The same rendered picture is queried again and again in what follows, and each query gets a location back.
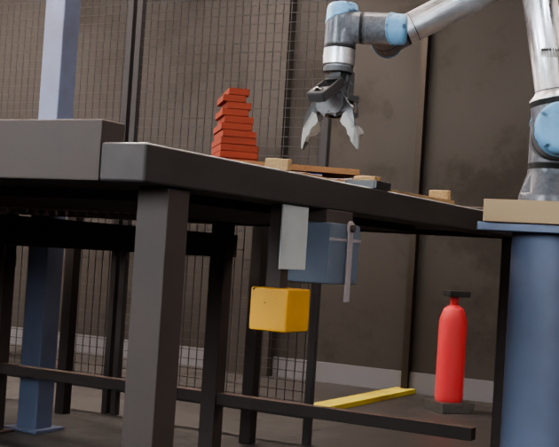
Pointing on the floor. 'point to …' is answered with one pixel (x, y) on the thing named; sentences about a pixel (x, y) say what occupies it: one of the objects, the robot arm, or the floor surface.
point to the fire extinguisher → (451, 359)
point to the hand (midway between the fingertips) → (327, 150)
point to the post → (59, 27)
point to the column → (539, 335)
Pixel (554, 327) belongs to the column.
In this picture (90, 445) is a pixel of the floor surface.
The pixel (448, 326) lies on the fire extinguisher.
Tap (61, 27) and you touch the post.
